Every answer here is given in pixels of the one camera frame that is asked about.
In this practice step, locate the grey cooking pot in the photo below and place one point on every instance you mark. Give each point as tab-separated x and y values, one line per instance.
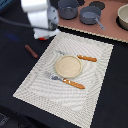
68	9

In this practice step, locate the cream bowl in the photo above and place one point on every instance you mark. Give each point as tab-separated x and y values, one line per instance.
123	16

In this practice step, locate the red toy tomato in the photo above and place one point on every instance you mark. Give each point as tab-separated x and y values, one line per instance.
42	38

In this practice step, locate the beige round plate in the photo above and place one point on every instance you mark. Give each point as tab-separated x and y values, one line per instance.
68	66

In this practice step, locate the fork with orange handle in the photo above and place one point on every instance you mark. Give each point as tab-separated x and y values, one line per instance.
69	82

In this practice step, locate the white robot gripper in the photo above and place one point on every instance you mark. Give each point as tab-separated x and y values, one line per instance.
42	16

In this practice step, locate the white woven placemat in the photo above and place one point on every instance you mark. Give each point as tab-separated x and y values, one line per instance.
67	79

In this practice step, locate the brown toy sausage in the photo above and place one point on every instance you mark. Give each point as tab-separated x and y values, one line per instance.
30	50

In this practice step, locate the pink stove board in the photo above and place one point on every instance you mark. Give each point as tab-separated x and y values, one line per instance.
105	27

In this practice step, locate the knife with orange handle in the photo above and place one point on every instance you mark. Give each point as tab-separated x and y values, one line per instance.
79	56

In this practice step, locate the grey frying pan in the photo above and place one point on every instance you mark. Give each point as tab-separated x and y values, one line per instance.
91	15

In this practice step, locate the black stove burner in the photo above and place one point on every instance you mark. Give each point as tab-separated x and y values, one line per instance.
98	4

